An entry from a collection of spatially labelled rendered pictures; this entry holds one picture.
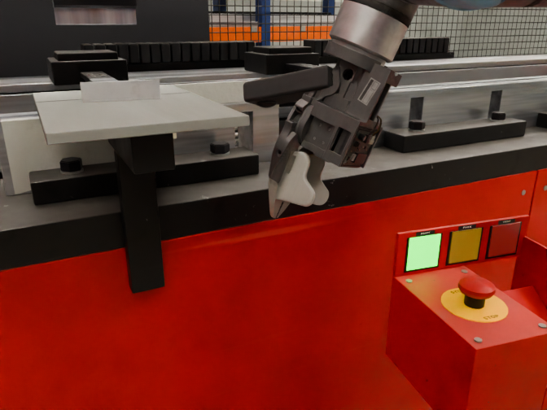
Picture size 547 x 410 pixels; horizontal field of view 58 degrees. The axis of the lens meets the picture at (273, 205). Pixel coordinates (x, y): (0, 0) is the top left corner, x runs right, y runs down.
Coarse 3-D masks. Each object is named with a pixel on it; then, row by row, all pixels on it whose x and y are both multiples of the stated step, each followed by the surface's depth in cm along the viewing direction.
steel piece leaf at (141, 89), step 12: (84, 84) 54; (96, 84) 55; (108, 84) 55; (120, 84) 55; (132, 84) 56; (144, 84) 56; (156, 84) 57; (84, 96) 54; (96, 96) 55; (108, 96) 55; (120, 96) 56; (132, 96) 56; (144, 96) 57; (156, 96) 57
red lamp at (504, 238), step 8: (512, 224) 66; (496, 232) 65; (504, 232) 66; (512, 232) 66; (496, 240) 66; (504, 240) 66; (512, 240) 67; (488, 248) 66; (496, 248) 66; (504, 248) 67; (512, 248) 67; (488, 256) 66
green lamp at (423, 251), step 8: (416, 240) 62; (424, 240) 62; (432, 240) 62; (416, 248) 62; (424, 248) 63; (432, 248) 63; (408, 256) 62; (416, 256) 63; (424, 256) 63; (432, 256) 63; (408, 264) 63; (416, 264) 63; (424, 264) 63; (432, 264) 64
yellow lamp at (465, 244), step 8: (456, 232) 63; (464, 232) 64; (472, 232) 64; (480, 232) 64; (456, 240) 64; (464, 240) 64; (472, 240) 65; (456, 248) 64; (464, 248) 65; (472, 248) 65; (456, 256) 65; (464, 256) 65; (472, 256) 66
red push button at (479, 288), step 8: (464, 280) 56; (472, 280) 56; (480, 280) 56; (464, 288) 55; (472, 288) 55; (480, 288) 55; (488, 288) 55; (472, 296) 55; (480, 296) 54; (488, 296) 54; (472, 304) 56; (480, 304) 56
